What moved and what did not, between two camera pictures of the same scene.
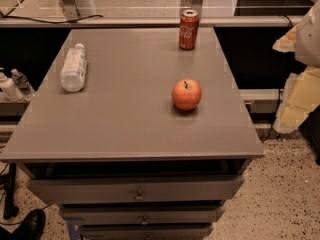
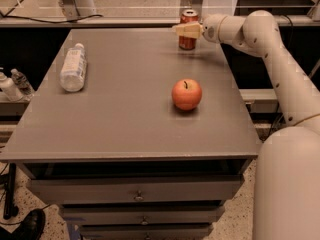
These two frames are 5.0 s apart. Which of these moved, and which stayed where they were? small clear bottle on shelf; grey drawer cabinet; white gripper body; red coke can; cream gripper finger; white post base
Moved: cream gripper finger; white gripper body
Stayed: white post base; red coke can; small clear bottle on shelf; grey drawer cabinet
